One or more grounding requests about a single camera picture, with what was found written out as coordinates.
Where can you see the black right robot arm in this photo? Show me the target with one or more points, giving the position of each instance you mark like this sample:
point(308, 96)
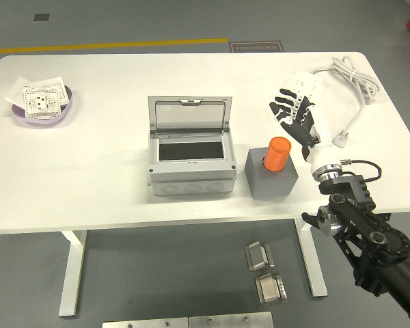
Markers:
point(362, 225)

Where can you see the white printed socket panel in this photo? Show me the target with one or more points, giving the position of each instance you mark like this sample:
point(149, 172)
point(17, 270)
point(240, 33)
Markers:
point(41, 102)

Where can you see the grey cube with round hole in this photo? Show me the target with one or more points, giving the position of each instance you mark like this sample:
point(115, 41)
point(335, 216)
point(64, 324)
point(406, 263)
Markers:
point(270, 186)

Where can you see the white framed switch plate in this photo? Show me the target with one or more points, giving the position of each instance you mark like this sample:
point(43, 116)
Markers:
point(64, 90)

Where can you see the white blank switch plate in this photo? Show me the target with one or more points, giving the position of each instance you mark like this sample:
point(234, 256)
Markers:
point(15, 90)

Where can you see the brown floor sign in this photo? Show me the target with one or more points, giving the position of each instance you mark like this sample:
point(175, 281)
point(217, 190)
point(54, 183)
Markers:
point(256, 48)

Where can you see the white table leg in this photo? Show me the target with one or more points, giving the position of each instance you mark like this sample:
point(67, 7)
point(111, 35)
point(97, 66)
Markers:
point(70, 273)
point(316, 273)

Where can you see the grey junction box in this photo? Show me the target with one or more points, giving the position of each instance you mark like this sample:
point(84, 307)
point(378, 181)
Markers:
point(191, 176)

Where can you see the orange cylinder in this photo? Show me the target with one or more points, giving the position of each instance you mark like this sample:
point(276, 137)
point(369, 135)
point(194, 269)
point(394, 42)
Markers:
point(276, 155)

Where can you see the white power strip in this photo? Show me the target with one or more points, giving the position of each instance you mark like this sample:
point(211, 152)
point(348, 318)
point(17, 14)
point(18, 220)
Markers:
point(304, 80)

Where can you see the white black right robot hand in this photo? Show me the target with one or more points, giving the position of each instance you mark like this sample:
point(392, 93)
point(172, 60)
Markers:
point(324, 153)

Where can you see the silver metal block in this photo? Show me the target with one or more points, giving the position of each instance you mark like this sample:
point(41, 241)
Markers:
point(258, 256)
point(270, 290)

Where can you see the yellow floor tape line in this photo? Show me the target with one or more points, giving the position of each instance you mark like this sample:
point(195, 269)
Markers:
point(89, 45)

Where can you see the purple bowl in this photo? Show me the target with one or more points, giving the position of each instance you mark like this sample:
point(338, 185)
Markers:
point(41, 122)

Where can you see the dark square floor hatch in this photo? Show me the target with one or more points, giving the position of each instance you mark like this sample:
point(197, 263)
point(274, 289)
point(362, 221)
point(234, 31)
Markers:
point(41, 17)

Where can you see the grey metal plate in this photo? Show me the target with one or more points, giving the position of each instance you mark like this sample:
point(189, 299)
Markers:
point(230, 320)
point(143, 324)

